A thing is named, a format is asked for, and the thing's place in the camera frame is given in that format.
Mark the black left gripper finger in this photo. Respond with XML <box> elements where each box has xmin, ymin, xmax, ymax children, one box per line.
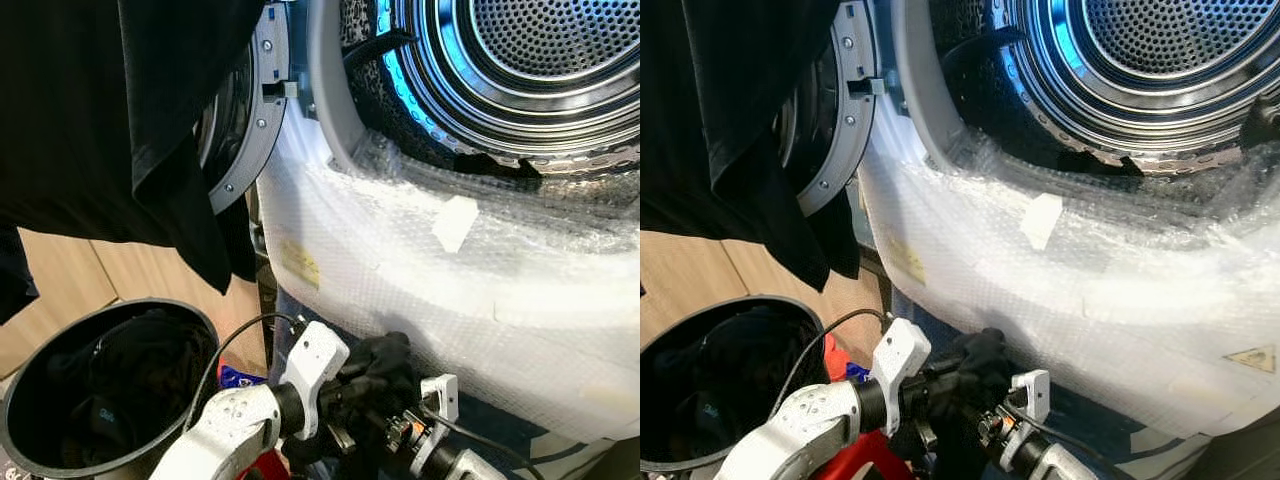
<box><xmin>958</xmin><ymin>364</ymin><xmax>1013</xmax><ymax>409</ymax></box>
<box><xmin>346</xmin><ymin>331</ymin><xmax>413</xmax><ymax>379</ymax></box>
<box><xmin>368</xmin><ymin>366</ymin><xmax>423</xmax><ymax>413</ymax></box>
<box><xmin>940</xmin><ymin>327</ymin><xmax>1007</xmax><ymax>375</ymax></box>

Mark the white bubble-wrapped washing machine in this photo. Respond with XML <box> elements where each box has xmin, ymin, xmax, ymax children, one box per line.
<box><xmin>255</xmin><ymin>0</ymin><xmax>641</xmax><ymax>447</ymax></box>
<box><xmin>858</xmin><ymin>0</ymin><xmax>1280</xmax><ymax>453</ymax></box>

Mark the dark clothes pile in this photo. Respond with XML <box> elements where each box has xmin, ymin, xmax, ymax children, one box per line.
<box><xmin>650</xmin><ymin>305</ymin><xmax>826</xmax><ymax>462</ymax></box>
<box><xmin>45</xmin><ymin>310</ymin><xmax>216</xmax><ymax>467</ymax></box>

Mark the red plastic object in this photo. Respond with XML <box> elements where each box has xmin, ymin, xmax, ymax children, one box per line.
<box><xmin>235</xmin><ymin>448</ymin><xmax>294</xmax><ymax>480</ymax></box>
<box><xmin>818</xmin><ymin>430</ymin><xmax>907</xmax><ymax>480</ymax></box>

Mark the yellow rectangular sticker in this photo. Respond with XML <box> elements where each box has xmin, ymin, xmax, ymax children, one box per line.
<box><xmin>280</xmin><ymin>240</ymin><xmax>322</xmax><ymax>290</ymax></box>
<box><xmin>885</xmin><ymin>238</ymin><xmax>927</xmax><ymax>287</ymax></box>

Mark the white tape piece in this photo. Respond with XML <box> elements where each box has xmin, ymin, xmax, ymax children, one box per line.
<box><xmin>432</xmin><ymin>196</ymin><xmax>480</xmax><ymax>254</ymax></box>
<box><xmin>1020</xmin><ymin>193</ymin><xmax>1065</xmax><ymax>252</ymax></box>

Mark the dark garment in drum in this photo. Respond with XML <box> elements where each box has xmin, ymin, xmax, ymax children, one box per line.
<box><xmin>1058</xmin><ymin>150</ymin><xmax>1147</xmax><ymax>180</ymax></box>
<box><xmin>455</xmin><ymin>150</ymin><xmax>547</xmax><ymax>182</ymax></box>

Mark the black round laundry bucket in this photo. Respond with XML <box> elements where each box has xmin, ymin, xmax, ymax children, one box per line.
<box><xmin>0</xmin><ymin>298</ymin><xmax>221</xmax><ymax>480</ymax></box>
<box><xmin>640</xmin><ymin>295</ymin><xmax>830</xmax><ymax>474</ymax></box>

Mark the grey round washer door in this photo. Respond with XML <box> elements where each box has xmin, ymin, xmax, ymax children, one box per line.
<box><xmin>775</xmin><ymin>0</ymin><xmax>883</xmax><ymax>217</ymax></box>
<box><xmin>195</xmin><ymin>0</ymin><xmax>294</xmax><ymax>216</ymax></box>

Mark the yellow triangle warning sticker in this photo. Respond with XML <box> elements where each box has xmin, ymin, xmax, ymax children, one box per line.
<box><xmin>1225</xmin><ymin>345</ymin><xmax>1280</xmax><ymax>376</ymax></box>

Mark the perforated steel washer drum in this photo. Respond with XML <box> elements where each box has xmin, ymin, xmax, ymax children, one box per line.
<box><xmin>375</xmin><ymin>0</ymin><xmax>641</xmax><ymax>177</ymax></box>
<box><xmin>985</xmin><ymin>0</ymin><xmax>1280</xmax><ymax>177</ymax></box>

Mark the black hanging garment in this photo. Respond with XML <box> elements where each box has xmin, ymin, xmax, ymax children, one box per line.
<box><xmin>640</xmin><ymin>0</ymin><xmax>869</xmax><ymax>293</ymax></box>
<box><xmin>0</xmin><ymin>0</ymin><xmax>269</xmax><ymax>323</ymax></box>

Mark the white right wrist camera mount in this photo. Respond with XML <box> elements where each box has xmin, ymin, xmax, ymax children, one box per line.
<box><xmin>413</xmin><ymin>374</ymin><xmax>461</xmax><ymax>477</ymax></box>
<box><xmin>1008</xmin><ymin>369</ymin><xmax>1052</xmax><ymax>443</ymax></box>

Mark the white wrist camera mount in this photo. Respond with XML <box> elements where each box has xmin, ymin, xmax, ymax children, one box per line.
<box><xmin>413</xmin><ymin>374</ymin><xmax>461</xmax><ymax>477</ymax></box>
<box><xmin>870</xmin><ymin>318</ymin><xmax>934</xmax><ymax>413</ymax></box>
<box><xmin>1008</xmin><ymin>369</ymin><xmax>1052</xmax><ymax>443</ymax></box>
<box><xmin>278</xmin><ymin>320</ymin><xmax>351</xmax><ymax>441</ymax></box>

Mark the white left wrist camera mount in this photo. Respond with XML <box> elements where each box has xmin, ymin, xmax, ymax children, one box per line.
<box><xmin>278</xmin><ymin>320</ymin><xmax>351</xmax><ymax>441</ymax></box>
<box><xmin>870</xmin><ymin>318</ymin><xmax>934</xmax><ymax>413</ymax></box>

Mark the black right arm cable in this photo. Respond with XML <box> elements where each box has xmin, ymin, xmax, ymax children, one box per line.
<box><xmin>420</xmin><ymin>405</ymin><xmax>547</xmax><ymax>480</ymax></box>
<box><xmin>1005</xmin><ymin>400</ymin><xmax>1137</xmax><ymax>480</ymax></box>

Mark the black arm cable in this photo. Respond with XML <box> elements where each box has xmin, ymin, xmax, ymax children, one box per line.
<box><xmin>1005</xmin><ymin>400</ymin><xmax>1137</xmax><ymax>480</ymax></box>
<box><xmin>770</xmin><ymin>308</ymin><xmax>891</xmax><ymax>421</ymax></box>
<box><xmin>420</xmin><ymin>405</ymin><xmax>547</xmax><ymax>480</ymax></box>
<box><xmin>190</xmin><ymin>312</ymin><xmax>303</xmax><ymax>431</ymax></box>

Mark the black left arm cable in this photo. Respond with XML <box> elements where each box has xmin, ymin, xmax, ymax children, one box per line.
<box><xmin>190</xmin><ymin>312</ymin><xmax>303</xmax><ymax>431</ymax></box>
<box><xmin>770</xmin><ymin>308</ymin><xmax>891</xmax><ymax>421</ymax></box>

